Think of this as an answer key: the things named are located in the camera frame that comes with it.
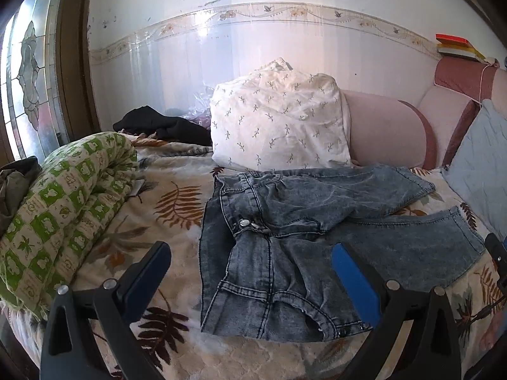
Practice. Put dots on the blue denim pants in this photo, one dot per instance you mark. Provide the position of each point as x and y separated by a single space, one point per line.
277 245

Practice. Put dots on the clear plastic bag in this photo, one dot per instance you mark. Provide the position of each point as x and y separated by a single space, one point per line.
198 107

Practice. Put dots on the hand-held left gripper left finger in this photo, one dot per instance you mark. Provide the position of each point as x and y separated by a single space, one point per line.
152 271

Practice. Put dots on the pink padded headboard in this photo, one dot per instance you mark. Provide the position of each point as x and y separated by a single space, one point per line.
380 126

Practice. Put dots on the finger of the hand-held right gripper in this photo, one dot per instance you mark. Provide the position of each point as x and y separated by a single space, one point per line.
497 255

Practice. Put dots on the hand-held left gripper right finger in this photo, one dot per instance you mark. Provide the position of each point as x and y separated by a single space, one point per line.
352 285

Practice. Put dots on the white leaf-print pillow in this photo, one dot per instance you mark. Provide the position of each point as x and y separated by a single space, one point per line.
277 118

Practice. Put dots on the green checkered quilt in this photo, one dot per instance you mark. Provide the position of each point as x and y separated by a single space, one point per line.
59 213

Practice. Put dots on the red book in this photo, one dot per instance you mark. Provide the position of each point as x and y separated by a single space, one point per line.
451 39

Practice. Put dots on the dark olive cloth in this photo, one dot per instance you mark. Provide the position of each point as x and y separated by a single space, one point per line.
16 190

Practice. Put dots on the stained glass window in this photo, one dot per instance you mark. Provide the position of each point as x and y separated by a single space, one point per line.
27 67

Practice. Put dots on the leaf-print bed sheet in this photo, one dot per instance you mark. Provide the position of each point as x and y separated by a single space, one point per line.
166 206

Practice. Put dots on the light blue pillow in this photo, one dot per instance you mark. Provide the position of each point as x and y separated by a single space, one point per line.
483 166

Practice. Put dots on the brown wooden window frame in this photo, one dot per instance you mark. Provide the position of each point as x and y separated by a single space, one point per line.
75 55

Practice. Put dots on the black cloth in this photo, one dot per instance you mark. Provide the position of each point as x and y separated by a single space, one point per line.
158 124

